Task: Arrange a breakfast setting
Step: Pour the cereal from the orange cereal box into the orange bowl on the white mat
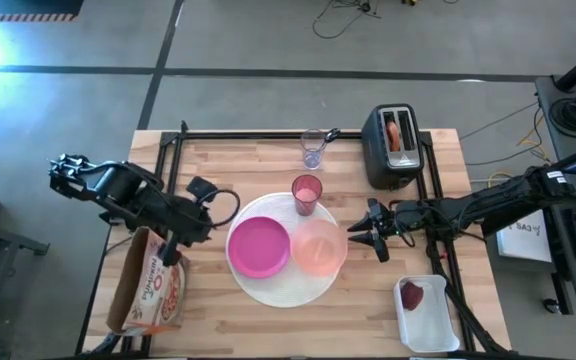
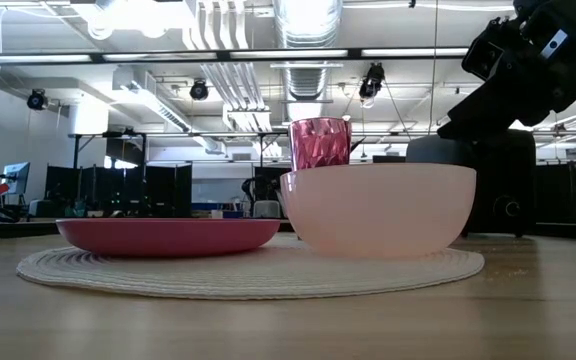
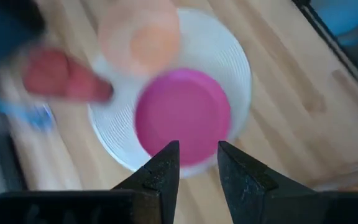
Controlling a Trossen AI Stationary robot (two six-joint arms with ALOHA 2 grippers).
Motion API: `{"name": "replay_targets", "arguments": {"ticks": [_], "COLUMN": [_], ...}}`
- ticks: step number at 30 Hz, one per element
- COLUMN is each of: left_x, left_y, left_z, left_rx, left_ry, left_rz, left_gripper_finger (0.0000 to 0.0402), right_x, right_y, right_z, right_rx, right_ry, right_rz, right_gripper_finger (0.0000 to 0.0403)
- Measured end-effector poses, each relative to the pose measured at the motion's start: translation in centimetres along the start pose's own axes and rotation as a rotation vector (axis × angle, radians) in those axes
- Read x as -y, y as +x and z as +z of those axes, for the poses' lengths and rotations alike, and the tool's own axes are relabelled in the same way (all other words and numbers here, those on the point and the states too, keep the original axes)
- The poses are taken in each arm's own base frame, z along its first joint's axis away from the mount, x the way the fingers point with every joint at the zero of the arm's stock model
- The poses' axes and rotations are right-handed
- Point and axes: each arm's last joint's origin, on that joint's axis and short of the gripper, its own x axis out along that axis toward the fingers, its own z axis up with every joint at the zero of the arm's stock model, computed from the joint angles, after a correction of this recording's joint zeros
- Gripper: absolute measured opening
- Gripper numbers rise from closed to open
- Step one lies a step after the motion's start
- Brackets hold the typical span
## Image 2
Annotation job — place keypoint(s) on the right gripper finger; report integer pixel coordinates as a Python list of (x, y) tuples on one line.
[(503, 125), (478, 110)]

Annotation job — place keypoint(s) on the pale pink plastic bowl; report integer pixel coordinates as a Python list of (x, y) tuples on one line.
[(378, 210)]

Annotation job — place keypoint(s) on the pink faceted cup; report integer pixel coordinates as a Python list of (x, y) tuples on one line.
[(320, 145)]

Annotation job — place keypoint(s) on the round white woven placemat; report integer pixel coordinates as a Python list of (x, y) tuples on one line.
[(248, 277)]

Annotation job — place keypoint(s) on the magenta plastic plate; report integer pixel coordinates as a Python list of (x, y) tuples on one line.
[(168, 237)]

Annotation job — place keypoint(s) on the black two-slot toaster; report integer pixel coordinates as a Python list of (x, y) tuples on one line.
[(503, 175)]

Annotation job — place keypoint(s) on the black partition screen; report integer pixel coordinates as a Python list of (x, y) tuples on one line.
[(270, 172), (118, 190)]

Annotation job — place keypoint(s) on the grey chair back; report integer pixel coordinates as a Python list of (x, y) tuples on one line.
[(266, 209)]

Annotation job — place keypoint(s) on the background computer monitor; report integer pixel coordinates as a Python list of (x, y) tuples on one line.
[(17, 178)]

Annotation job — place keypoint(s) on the black hanging overhead camera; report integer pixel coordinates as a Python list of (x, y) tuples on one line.
[(372, 82)]

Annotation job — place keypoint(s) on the silver ceiling air duct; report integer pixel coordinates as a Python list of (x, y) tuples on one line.
[(308, 20)]

